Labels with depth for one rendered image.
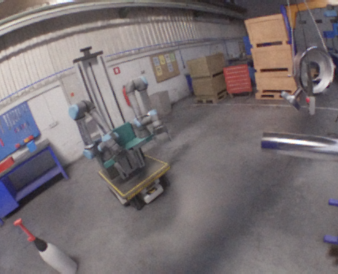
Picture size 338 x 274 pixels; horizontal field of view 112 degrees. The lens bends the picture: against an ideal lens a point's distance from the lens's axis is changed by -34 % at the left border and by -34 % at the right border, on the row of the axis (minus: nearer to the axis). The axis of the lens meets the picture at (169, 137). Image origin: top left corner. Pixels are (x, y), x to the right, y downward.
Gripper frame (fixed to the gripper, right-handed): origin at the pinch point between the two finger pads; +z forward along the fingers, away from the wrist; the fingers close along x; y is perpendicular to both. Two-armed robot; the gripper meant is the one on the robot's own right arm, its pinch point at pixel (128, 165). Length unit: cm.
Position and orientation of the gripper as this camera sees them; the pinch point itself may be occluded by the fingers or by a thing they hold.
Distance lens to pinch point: 145.0
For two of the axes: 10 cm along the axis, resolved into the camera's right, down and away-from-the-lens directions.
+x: -5.8, 5.9, -5.6
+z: 6.2, 7.7, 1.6
